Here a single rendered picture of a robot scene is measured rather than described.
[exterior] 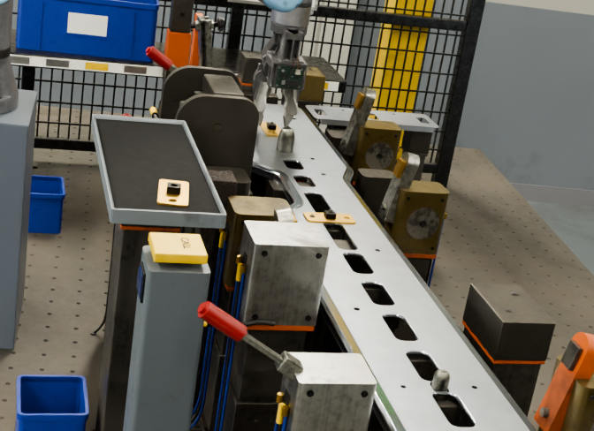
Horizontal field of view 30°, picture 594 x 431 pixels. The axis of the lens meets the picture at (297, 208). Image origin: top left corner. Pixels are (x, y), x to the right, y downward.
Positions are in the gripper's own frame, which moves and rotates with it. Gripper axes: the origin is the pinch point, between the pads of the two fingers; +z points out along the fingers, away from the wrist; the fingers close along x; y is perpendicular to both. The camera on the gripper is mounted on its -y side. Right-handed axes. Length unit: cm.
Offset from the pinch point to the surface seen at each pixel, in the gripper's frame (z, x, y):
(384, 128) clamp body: -2.3, 21.1, 7.8
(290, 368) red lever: -6, -22, 106
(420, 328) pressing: 1, 3, 84
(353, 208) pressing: 1.7, 5.6, 41.4
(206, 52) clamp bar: -12.9, -15.4, 1.5
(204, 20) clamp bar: -19.0, -16.5, 1.3
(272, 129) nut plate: 1.9, 0.2, 0.8
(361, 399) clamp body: -3, -14, 109
